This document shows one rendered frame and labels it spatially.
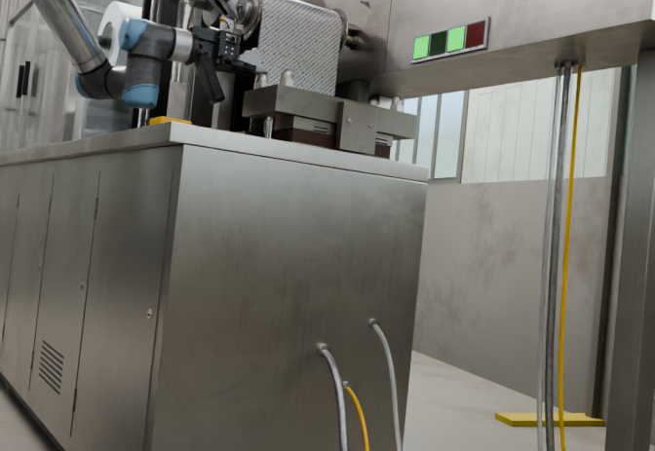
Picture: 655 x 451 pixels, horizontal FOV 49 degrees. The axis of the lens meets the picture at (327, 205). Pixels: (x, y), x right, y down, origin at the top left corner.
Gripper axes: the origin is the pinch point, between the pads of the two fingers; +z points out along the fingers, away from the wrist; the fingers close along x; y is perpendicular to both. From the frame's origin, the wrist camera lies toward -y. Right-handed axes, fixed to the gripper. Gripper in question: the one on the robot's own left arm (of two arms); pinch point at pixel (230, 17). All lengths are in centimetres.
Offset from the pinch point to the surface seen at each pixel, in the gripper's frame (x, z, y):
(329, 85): -7.4, 28.6, 7.3
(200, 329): -33, 35, -65
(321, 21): -7.3, 15.1, 16.3
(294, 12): -7.1, 8.6, 11.6
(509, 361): 96, 242, 60
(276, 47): -7.3, 11.7, 1.2
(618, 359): -80, 85, -20
